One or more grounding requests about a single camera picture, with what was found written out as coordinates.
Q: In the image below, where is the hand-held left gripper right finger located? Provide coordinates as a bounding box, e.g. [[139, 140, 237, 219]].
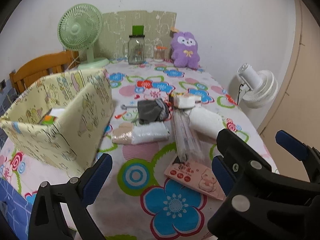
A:
[[207, 129, 320, 240]]

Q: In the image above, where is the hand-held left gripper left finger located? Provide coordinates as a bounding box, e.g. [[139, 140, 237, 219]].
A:
[[29, 153, 113, 240]]

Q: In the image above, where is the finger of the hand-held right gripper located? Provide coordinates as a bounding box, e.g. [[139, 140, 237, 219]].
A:
[[275, 129, 320, 180]]

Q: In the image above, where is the pink pig printed packet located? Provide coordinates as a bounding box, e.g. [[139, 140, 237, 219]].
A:
[[164, 158, 226, 201]]

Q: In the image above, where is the clear plastic package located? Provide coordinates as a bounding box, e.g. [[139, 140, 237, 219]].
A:
[[172, 109, 201, 163]]

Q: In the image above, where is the white towel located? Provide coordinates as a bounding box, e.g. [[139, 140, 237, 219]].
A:
[[188, 107, 223, 140]]

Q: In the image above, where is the yellow printed fabric storage box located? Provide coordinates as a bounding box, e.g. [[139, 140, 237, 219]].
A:
[[0, 68, 115, 176]]

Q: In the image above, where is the dark grey cloth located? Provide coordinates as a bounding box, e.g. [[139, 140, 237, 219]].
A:
[[137, 98, 171, 125]]

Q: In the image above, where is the printed tissue pack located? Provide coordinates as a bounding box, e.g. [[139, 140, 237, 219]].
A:
[[169, 93, 202, 110]]

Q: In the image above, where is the floral tablecloth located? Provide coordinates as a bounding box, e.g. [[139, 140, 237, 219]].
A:
[[0, 57, 280, 240]]

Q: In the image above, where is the white fan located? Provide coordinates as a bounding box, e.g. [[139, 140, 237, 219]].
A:
[[236, 63, 279, 109]]

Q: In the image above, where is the beige door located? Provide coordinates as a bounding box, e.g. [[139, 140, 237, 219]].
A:
[[257, 0, 320, 153]]

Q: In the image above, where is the orange and green packet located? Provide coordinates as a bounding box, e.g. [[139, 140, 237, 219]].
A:
[[40, 115, 58, 126]]

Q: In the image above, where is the white item in box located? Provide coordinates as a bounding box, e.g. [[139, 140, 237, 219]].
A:
[[51, 108, 66, 119]]

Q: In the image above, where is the blue bedsheet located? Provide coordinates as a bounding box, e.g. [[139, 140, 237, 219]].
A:
[[0, 177, 34, 233]]

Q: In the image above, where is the wooden bed headboard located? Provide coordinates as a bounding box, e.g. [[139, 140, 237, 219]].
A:
[[9, 51, 81, 93]]

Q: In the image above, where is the purple plush bunny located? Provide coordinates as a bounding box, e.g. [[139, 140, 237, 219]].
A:
[[170, 26, 201, 69]]

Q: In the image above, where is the glass jar mug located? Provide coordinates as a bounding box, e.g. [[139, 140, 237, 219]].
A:
[[127, 34, 147, 65]]

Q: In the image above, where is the clear swab container orange lid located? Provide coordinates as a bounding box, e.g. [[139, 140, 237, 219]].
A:
[[153, 45, 167, 63]]

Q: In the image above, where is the green desk fan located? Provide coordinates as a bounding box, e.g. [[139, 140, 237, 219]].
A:
[[57, 3, 110, 70]]

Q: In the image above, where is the green plastic cup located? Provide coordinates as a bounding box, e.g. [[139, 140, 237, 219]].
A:
[[132, 24, 145, 37]]

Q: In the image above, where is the green cartoon printed board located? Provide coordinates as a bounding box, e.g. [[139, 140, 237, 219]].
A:
[[101, 10, 178, 61]]

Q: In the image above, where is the black fan cable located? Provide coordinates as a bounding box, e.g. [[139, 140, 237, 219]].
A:
[[237, 82, 245, 105]]

